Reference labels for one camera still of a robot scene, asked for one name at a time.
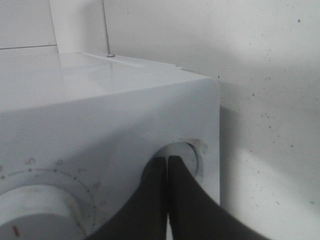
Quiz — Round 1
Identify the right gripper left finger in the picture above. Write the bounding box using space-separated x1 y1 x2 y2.
87 157 168 240

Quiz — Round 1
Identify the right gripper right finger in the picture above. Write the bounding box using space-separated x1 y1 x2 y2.
167 156 267 240

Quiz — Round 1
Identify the round white door button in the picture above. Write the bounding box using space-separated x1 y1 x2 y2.
152 142 203 183

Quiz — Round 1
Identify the white timer knob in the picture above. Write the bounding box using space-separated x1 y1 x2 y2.
0 184 87 240

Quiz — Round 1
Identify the white microwave oven body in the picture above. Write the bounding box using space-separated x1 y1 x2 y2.
0 52 220 237

